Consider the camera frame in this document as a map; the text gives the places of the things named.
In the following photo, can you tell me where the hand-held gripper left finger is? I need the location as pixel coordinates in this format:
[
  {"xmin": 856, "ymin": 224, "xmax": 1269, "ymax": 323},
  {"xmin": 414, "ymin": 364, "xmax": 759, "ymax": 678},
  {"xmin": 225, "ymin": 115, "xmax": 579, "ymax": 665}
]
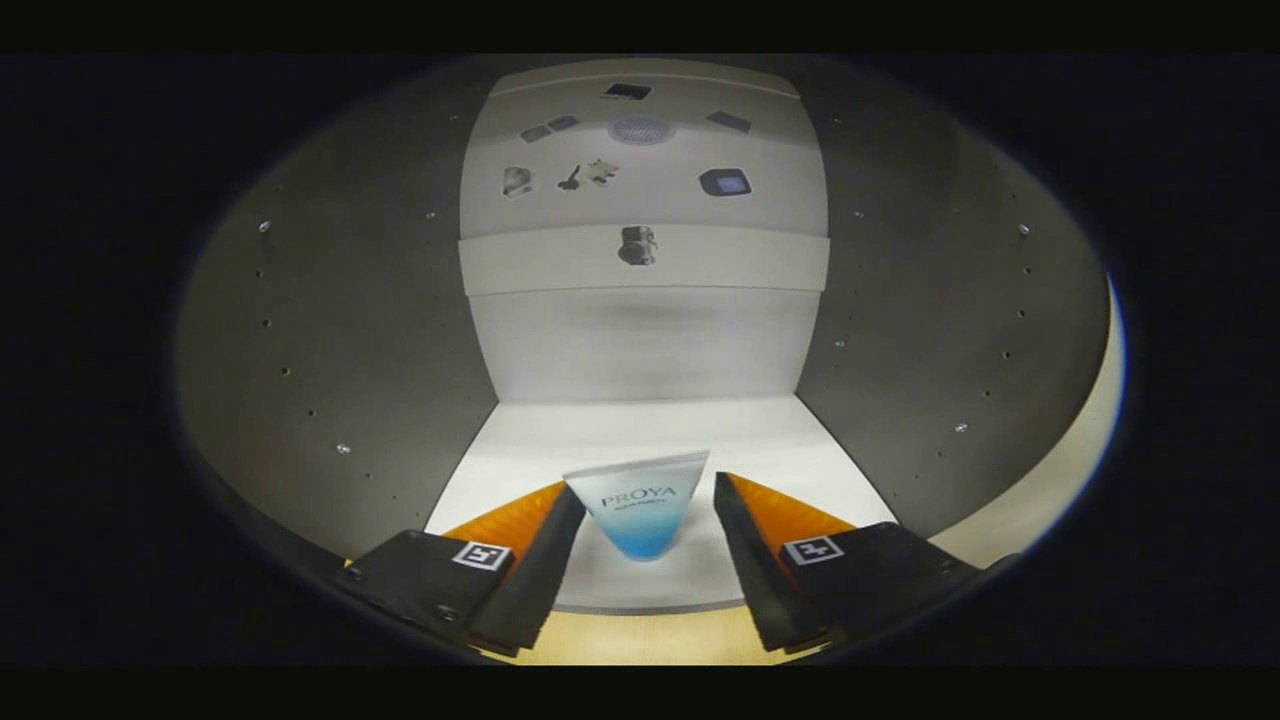
[{"xmin": 345, "ymin": 480, "xmax": 587, "ymax": 659}]

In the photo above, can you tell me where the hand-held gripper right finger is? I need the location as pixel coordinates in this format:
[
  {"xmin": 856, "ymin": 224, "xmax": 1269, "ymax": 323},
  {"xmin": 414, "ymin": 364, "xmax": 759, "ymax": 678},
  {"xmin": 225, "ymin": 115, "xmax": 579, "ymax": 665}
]
[{"xmin": 713, "ymin": 472, "xmax": 983, "ymax": 654}]

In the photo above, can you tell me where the white blue cosmetic tube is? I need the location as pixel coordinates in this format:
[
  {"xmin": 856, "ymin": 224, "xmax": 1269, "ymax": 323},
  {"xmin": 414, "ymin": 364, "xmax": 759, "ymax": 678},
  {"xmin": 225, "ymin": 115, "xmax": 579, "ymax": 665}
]
[{"xmin": 563, "ymin": 450, "xmax": 712, "ymax": 563}]

